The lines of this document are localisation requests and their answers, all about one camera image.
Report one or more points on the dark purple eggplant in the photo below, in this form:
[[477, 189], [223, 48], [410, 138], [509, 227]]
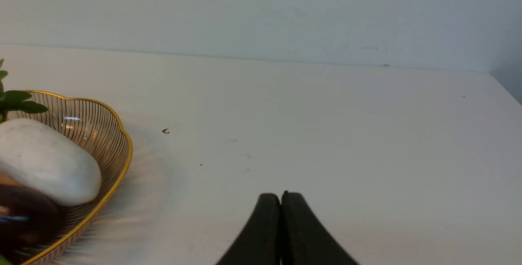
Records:
[[28, 219]]

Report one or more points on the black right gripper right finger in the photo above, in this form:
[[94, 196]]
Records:
[[305, 241]]

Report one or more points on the gold wire basket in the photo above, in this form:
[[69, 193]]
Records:
[[97, 128]]

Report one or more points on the white radish vegetable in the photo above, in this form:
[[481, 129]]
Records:
[[39, 157]]

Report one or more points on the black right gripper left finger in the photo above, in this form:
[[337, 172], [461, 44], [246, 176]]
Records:
[[257, 243]]

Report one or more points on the orange carrot with green leaves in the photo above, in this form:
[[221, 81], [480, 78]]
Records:
[[16, 100]]

